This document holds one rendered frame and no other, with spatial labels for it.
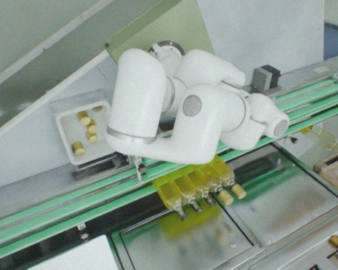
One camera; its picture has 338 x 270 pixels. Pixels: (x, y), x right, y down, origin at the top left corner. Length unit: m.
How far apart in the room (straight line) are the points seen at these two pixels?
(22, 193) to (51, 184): 0.10
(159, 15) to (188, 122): 0.48
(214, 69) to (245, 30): 0.64
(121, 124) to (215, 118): 0.15
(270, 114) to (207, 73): 0.20
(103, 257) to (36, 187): 0.34
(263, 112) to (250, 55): 0.63
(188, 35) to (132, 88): 0.53
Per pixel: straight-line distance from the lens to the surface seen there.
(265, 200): 1.26
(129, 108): 0.43
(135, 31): 0.87
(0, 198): 1.12
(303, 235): 1.18
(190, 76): 0.59
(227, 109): 0.48
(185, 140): 0.46
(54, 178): 1.09
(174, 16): 0.89
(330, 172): 4.86
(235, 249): 1.07
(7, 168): 1.11
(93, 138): 1.01
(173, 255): 1.05
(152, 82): 0.43
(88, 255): 1.09
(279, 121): 0.75
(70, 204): 1.02
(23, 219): 1.05
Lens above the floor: 1.60
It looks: 44 degrees down
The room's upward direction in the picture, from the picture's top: 140 degrees clockwise
